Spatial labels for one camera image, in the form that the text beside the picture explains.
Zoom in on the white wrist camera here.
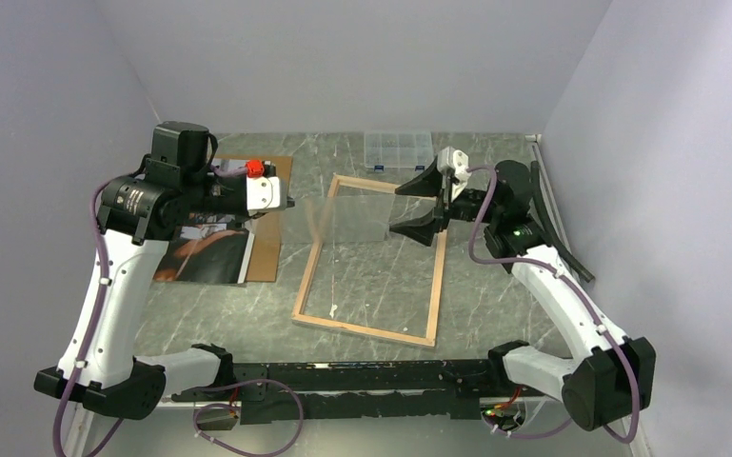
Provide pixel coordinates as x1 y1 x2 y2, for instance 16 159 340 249
246 160 288 214
436 147 471 193

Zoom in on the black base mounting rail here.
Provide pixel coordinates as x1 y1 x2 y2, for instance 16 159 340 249
170 359 518 425

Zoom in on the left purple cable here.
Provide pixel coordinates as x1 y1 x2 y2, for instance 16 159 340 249
51 160 305 457

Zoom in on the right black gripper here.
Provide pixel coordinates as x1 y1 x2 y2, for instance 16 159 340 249
389 155 502 246

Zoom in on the aluminium extrusion rail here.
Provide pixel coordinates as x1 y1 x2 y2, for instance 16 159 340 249
63 404 93 457

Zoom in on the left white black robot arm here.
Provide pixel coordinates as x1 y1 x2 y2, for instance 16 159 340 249
33 121 292 420

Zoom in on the printed photo poster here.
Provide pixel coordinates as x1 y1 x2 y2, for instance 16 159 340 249
152 160 256 285

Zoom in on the clear plastic organizer box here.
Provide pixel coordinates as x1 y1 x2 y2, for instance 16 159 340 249
364 130 434 172

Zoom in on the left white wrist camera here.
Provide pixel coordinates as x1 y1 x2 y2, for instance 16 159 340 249
246 160 288 214

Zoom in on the white wooden picture frame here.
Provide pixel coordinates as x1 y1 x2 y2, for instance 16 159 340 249
291 174 448 348

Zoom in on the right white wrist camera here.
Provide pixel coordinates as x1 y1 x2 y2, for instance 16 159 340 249
436 147 471 193

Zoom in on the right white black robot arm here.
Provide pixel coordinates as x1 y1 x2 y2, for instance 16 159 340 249
390 158 656 444

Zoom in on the brown backing board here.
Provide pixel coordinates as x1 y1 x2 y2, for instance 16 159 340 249
216 153 293 283

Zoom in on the clear acrylic glazing sheet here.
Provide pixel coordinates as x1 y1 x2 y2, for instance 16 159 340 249
275 193 436 248

